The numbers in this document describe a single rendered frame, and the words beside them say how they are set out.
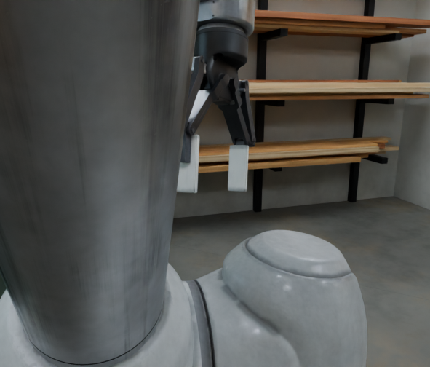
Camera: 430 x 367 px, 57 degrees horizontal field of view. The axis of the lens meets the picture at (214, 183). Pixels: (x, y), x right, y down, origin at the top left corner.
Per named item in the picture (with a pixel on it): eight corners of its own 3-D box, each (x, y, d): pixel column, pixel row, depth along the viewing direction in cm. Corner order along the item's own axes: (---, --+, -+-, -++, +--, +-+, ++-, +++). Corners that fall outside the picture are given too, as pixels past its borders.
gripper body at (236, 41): (213, 47, 59) (210, 109, 59) (180, 28, 52) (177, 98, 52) (259, 40, 55) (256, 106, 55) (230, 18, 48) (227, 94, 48)
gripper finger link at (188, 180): (200, 135, 47) (196, 134, 47) (197, 193, 48) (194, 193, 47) (180, 135, 49) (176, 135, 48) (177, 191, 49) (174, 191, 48)
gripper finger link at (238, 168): (229, 145, 60) (231, 145, 61) (227, 190, 60) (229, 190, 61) (247, 145, 59) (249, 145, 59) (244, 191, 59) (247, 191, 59)
